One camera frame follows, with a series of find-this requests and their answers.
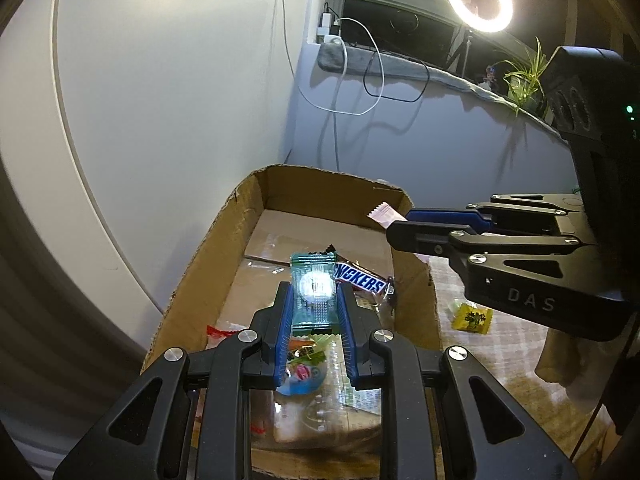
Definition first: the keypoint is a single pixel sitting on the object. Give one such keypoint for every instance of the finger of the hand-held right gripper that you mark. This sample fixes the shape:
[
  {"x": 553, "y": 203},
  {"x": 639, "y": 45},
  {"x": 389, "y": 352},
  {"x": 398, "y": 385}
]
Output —
[
  {"x": 425, "y": 237},
  {"x": 440, "y": 216}
]

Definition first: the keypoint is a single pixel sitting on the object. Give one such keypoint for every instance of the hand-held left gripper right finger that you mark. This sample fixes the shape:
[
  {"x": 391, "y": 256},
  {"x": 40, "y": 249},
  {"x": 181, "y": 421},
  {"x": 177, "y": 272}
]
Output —
[{"x": 347, "y": 330}]

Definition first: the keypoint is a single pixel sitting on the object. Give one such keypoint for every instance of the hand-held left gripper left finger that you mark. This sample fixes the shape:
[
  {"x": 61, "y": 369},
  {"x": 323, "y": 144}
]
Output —
[{"x": 285, "y": 330}]

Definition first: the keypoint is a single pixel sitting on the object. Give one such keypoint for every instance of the teal snack packet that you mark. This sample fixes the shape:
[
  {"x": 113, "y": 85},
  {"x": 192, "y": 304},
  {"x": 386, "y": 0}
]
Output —
[{"x": 310, "y": 312}]

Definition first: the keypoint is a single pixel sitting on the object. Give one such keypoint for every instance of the small pink packet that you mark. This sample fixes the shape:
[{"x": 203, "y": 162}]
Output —
[{"x": 385, "y": 215}]

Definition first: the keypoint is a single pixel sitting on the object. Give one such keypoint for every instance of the colourful candy packet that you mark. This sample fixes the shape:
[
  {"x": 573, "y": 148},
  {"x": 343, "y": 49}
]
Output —
[{"x": 302, "y": 377}]

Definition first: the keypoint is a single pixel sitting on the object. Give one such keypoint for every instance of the large brown chocolate bar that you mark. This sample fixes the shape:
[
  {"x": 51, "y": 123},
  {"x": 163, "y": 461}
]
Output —
[{"x": 360, "y": 275}]

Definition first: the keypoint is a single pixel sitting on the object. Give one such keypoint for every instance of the red and clear snack packet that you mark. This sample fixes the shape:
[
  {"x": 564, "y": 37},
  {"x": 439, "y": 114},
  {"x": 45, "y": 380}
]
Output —
[{"x": 220, "y": 332}]

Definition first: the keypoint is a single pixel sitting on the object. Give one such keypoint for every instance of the clear packet of crackers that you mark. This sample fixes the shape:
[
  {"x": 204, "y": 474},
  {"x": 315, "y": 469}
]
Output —
[{"x": 365, "y": 402}]

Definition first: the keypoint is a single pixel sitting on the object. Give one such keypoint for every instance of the cardboard box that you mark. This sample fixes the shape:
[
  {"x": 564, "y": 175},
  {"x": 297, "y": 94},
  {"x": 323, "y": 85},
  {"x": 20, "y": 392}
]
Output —
[{"x": 225, "y": 260}]

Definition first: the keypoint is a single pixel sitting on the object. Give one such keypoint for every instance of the yellow candy packet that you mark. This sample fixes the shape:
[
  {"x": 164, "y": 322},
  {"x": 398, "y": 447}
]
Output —
[{"x": 472, "y": 317}]

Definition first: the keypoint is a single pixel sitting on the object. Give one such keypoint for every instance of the potted spider plant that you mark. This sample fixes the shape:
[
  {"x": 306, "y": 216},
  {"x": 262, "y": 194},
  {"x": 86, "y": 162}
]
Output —
[{"x": 522, "y": 87}]

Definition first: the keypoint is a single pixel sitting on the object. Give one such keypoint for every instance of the grey windowsill cloth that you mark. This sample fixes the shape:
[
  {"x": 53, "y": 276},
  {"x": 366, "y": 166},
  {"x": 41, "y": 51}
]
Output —
[{"x": 400, "y": 72}]

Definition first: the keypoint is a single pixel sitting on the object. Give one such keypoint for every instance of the small windowsill figurine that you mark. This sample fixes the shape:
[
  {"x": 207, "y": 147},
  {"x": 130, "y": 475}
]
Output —
[{"x": 491, "y": 74}]

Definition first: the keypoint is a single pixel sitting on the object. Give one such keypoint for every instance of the beige cloth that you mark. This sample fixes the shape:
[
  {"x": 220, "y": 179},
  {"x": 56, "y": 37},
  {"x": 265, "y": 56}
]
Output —
[{"x": 565, "y": 365}]

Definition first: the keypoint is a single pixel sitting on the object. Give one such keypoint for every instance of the black tripod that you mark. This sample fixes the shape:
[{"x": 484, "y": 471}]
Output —
[{"x": 469, "y": 42}]

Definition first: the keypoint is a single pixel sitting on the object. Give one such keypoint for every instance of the white wall chargers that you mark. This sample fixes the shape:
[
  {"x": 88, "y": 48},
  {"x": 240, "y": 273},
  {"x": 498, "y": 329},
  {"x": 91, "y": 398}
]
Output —
[{"x": 327, "y": 22}]

